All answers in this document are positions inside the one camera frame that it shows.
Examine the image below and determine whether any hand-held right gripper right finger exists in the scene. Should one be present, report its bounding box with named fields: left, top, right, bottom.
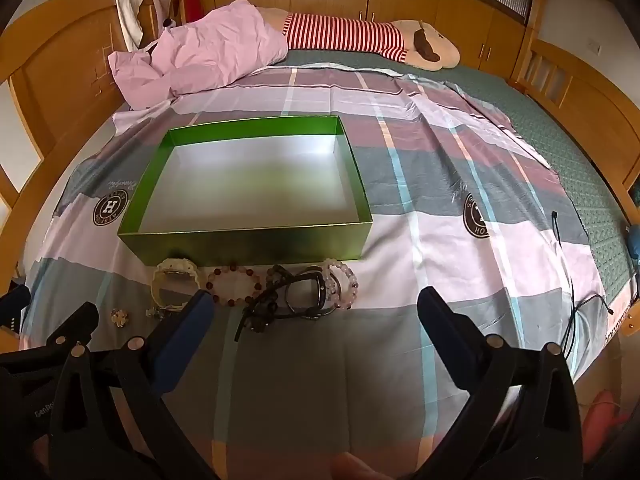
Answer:
left=417, top=286, right=586, bottom=480

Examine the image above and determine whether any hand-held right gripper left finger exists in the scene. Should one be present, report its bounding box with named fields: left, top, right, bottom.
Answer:
left=47, top=289, right=221, bottom=480

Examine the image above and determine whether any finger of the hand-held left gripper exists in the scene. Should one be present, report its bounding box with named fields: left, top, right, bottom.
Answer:
left=0, top=282, right=32, bottom=333
left=0, top=302, right=100, bottom=376

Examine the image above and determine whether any white wrist watch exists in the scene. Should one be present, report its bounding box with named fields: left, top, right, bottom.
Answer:
left=151, top=258, right=206, bottom=311

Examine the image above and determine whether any red bead bracelet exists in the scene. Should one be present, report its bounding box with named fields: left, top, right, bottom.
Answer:
left=206, top=265, right=264, bottom=308

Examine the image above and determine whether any black cord bracelet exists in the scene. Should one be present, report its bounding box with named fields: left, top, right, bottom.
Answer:
left=234, top=264, right=296, bottom=342

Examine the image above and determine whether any pink bead bracelet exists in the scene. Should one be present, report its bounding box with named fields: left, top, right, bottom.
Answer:
left=320, top=258, right=360, bottom=311

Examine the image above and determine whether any silver bangle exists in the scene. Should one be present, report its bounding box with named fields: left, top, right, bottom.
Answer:
left=295, top=304, right=342, bottom=320

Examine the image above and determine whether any black wrist watch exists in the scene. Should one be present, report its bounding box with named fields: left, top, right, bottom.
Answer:
left=282, top=264, right=333, bottom=320

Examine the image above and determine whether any green cardboard box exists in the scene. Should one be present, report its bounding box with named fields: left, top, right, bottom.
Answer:
left=117, top=115, right=373, bottom=265

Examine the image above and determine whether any plaid bed sheet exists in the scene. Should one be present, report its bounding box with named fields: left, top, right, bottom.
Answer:
left=20, top=62, right=638, bottom=480

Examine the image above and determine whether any pink slipper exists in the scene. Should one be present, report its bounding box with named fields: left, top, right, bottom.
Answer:
left=582, top=390, right=631, bottom=466

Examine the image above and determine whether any wooden bed headboard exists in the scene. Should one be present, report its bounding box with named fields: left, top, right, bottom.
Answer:
left=0, top=0, right=211, bottom=356

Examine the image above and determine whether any wooden bed footboard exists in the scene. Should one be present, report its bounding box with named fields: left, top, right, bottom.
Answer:
left=510, top=10, right=640, bottom=221

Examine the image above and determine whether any pink quilt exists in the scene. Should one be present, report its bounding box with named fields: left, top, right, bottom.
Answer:
left=107, top=0, right=290, bottom=111

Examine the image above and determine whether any plush dog with striped shirt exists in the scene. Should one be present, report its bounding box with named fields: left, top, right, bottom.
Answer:
left=255, top=7, right=462, bottom=72

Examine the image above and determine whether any white shirt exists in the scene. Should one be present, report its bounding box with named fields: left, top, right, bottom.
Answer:
left=111, top=0, right=151, bottom=51

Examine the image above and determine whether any black cable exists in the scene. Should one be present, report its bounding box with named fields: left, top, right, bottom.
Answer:
left=551, top=211, right=615, bottom=361

